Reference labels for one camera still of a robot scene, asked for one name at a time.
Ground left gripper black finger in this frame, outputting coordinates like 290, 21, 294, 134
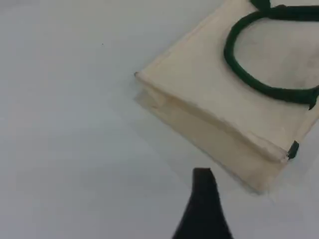
171, 167, 234, 239

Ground white canvas bag green handles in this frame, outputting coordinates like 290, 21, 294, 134
134, 0, 319, 196

